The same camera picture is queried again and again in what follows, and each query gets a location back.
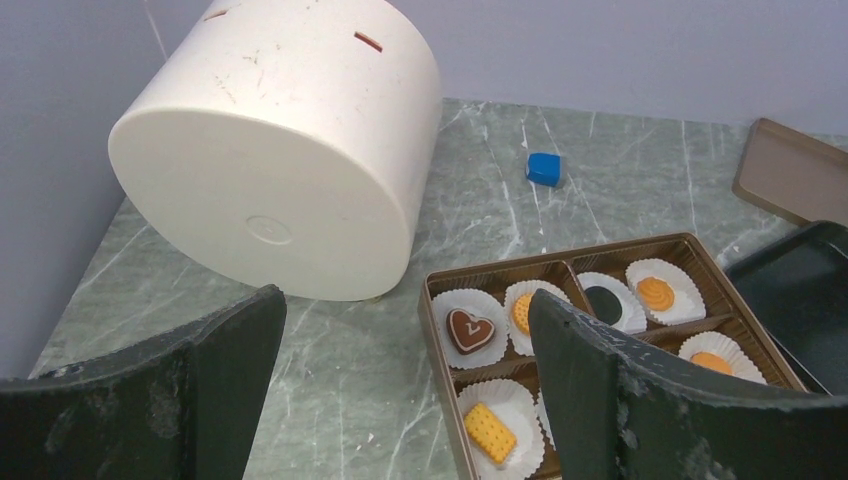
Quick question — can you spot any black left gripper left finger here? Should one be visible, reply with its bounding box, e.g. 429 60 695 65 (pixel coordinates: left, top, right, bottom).
1 285 287 479

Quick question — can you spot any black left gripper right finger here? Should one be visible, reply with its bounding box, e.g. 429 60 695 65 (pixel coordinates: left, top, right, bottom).
529 291 847 479

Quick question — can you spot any black sandwich cookie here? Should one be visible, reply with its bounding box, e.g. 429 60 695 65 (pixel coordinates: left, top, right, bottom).
585 285 624 325

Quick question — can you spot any small round orange cookie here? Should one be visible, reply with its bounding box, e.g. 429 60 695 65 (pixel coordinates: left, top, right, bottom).
690 352 734 376

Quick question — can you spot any orange swirl cookie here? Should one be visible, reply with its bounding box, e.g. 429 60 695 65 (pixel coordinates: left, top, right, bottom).
636 277 676 312

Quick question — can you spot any square orange cookie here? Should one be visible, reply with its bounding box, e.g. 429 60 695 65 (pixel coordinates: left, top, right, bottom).
463 402 517 467

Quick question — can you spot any brown divided cookie box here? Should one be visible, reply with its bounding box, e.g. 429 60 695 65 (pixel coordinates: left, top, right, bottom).
419 233 803 479

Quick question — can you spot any brown heart cookie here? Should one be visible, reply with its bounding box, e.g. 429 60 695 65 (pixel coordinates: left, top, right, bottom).
445 308 495 355

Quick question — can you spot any brown box lid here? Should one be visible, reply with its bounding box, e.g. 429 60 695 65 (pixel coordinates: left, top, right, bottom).
732 118 847 226

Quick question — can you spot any black cookie tray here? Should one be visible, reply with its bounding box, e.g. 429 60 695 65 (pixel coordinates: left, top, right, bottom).
725 221 847 395

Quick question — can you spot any small blue cube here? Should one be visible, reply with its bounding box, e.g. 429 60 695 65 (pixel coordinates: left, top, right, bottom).
525 152 565 188

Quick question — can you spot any cream cylindrical container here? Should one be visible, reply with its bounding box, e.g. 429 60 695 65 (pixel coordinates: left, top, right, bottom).
108 1 443 301

